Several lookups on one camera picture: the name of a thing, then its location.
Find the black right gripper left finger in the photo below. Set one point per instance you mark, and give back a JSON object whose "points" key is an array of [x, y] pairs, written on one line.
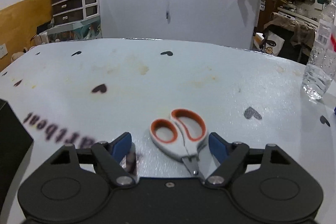
{"points": [[121, 146]]}

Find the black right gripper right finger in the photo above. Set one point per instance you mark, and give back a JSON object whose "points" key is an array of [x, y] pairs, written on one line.
{"points": [[219, 147]]}

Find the black box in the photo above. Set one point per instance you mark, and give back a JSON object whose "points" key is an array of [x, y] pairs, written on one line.
{"points": [[15, 141]]}

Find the white cartoon tote bag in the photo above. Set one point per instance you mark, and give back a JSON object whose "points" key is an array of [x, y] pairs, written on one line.
{"points": [[272, 44]]}

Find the clear plastic water bottle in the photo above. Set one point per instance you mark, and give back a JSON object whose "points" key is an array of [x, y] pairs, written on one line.
{"points": [[320, 69]]}

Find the dark drawer cabinet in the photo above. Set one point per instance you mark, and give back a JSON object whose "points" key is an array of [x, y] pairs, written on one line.
{"points": [[69, 11]]}

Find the white wall socket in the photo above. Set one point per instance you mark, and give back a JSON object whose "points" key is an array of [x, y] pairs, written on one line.
{"points": [[3, 51]]}

